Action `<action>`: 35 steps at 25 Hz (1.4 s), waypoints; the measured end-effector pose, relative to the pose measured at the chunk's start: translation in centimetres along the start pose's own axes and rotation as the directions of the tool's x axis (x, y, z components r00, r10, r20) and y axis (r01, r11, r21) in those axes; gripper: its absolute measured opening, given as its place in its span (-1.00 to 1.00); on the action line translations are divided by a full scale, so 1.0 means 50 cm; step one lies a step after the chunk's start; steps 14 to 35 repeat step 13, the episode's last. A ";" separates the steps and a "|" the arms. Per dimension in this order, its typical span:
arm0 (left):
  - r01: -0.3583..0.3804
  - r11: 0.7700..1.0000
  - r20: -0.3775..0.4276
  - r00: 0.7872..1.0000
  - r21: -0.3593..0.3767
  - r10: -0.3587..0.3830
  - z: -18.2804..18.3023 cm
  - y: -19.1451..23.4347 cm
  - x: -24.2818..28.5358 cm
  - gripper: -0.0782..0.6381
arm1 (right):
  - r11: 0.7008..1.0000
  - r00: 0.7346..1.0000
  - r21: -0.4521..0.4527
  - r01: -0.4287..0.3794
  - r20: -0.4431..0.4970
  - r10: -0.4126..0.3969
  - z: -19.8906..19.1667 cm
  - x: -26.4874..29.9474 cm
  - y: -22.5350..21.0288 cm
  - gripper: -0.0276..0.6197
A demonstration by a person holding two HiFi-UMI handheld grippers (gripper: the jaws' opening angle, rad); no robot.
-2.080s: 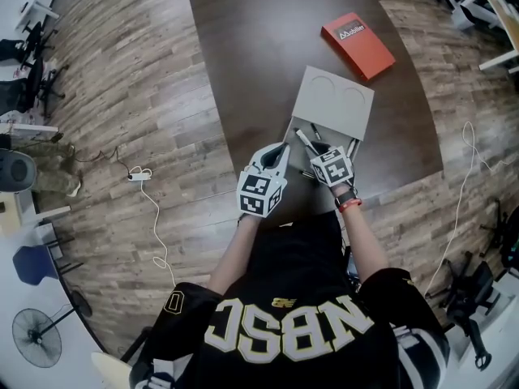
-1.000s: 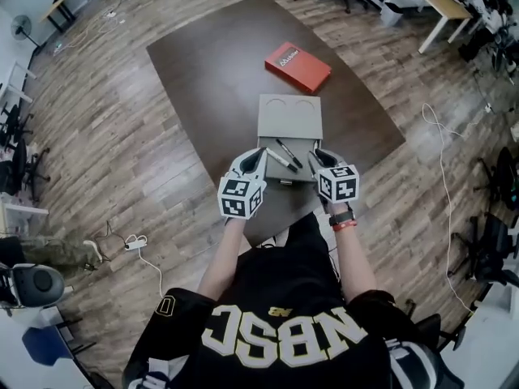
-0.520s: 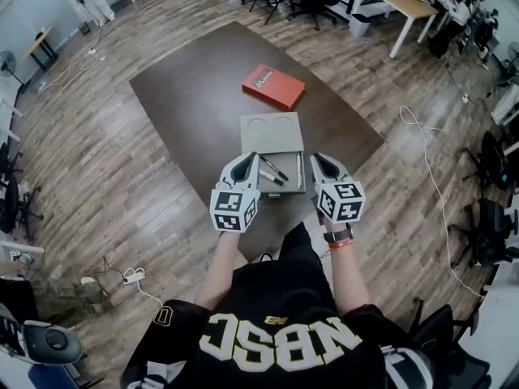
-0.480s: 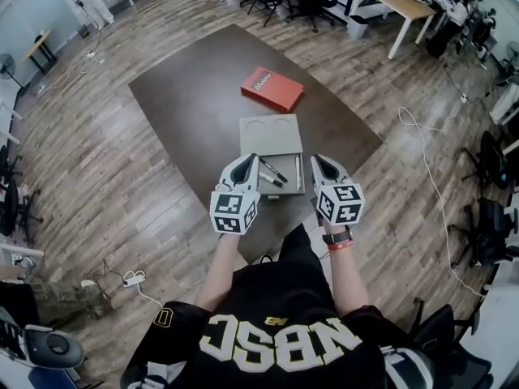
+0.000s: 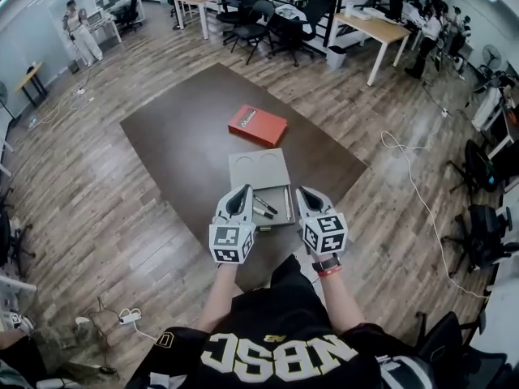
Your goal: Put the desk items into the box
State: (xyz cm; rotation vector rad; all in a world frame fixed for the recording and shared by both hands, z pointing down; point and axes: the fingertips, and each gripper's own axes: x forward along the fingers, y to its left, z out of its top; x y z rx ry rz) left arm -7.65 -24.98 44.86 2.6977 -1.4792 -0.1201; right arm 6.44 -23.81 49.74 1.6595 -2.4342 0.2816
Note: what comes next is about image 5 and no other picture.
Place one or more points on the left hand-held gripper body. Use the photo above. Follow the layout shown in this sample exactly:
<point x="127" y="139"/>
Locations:
<point x="231" y="241"/>

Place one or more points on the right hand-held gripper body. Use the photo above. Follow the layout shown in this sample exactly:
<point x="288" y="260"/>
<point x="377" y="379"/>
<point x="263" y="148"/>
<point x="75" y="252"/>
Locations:
<point x="324" y="235"/>

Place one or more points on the white pen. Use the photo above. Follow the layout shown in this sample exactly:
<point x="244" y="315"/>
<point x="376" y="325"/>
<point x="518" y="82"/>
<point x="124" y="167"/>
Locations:
<point x="287" y="205"/>

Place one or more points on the black marker pen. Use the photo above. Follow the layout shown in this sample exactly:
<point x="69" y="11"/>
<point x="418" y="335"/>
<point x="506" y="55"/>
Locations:
<point x="265" y="203"/>
<point x="263" y="212"/>

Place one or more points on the grey case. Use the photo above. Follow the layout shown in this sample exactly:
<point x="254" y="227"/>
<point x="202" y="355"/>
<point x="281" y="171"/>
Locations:
<point x="259" y="172"/>

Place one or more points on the person's right forearm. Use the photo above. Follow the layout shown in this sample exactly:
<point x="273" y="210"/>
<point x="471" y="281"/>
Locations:
<point x="340" y="302"/>

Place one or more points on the person's left forearm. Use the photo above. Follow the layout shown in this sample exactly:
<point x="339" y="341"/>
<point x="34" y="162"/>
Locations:
<point x="219" y="294"/>

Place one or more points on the black office chair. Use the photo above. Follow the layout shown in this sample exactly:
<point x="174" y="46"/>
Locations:
<point x="243" y="2"/>
<point x="10" y="241"/>
<point x="474" y="168"/>
<point x="486" y="237"/>
<point x="131" y="8"/>
<point x="253" y="31"/>
<point x="454" y="347"/>
<point x="308" y="18"/>

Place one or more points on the black and red wristwatch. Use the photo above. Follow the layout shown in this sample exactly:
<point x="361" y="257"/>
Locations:
<point x="326" y="265"/>

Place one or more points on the red book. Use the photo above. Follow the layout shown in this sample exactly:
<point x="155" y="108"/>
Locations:
<point x="257" y="126"/>

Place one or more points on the person's black jersey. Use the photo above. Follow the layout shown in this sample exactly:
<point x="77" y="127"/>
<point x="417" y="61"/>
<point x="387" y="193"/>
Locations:
<point x="284" y="306"/>

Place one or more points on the white power strip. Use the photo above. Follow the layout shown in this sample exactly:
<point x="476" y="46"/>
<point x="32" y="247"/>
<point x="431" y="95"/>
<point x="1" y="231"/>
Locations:
<point x="129" y="317"/>

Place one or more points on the white waste bin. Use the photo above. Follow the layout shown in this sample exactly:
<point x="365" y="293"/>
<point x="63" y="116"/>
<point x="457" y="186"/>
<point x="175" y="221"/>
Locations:
<point x="336" y="57"/>

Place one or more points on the camouflage patterned cloth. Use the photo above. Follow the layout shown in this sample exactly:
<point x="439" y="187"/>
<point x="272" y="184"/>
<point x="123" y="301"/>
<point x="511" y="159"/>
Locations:
<point x="65" y="338"/>

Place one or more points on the white garment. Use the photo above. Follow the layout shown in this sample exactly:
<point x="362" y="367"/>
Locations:
<point x="486" y="103"/>

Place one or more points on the small black bin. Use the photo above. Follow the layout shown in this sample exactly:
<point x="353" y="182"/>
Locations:
<point x="73" y="66"/>

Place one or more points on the light grey desk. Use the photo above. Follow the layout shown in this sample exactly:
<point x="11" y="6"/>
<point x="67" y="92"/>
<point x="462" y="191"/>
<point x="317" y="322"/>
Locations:
<point x="16" y="288"/>

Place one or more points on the black standing fan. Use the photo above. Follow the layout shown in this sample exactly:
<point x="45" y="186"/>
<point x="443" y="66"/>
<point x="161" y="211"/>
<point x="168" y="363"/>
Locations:
<point x="491" y="57"/>
<point x="4" y="95"/>

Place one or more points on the small desk black legs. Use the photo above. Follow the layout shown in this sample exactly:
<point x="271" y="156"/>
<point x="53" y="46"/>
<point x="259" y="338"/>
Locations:
<point x="30" y="77"/>

